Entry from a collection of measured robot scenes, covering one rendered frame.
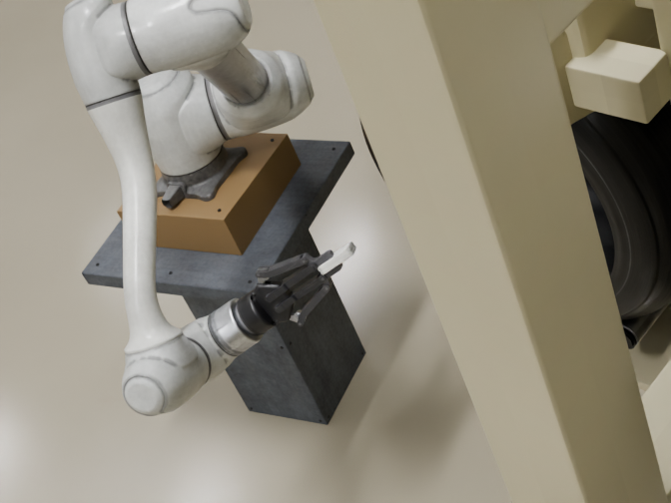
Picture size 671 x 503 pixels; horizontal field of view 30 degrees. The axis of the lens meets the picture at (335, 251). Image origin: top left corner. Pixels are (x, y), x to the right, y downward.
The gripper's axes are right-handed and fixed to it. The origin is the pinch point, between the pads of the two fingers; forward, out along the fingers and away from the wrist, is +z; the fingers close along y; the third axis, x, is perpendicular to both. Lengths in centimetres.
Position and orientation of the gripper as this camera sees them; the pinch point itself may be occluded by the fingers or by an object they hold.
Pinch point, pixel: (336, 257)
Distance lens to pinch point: 211.6
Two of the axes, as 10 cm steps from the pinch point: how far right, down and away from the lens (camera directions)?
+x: -1.7, 4.1, -9.0
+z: 7.6, -5.2, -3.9
